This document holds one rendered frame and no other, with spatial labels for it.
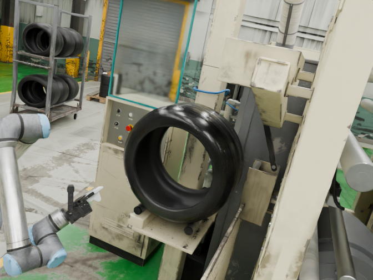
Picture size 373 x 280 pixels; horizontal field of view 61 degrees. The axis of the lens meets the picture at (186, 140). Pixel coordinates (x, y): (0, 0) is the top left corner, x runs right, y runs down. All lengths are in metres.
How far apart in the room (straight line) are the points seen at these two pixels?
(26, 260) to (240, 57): 1.13
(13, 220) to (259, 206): 1.15
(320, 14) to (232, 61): 10.02
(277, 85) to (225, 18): 0.86
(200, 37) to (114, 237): 8.76
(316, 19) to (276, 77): 10.08
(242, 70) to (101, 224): 2.00
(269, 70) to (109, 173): 1.82
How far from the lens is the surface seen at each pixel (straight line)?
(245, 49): 1.09
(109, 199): 2.64
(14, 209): 1.50
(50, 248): 1.55
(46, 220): 1.62
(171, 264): 2.19
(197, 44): 10.78
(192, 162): 1.86
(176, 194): 1.82
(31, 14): 13.05
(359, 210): 2.45
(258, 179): 1.71
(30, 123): 1.57
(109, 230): 2.76
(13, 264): 1.49
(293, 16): 2.15
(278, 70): 0.98
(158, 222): 1.79
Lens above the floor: 1.72
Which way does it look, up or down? 16 degrees down
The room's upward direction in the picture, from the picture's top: 12 degrees clockwise
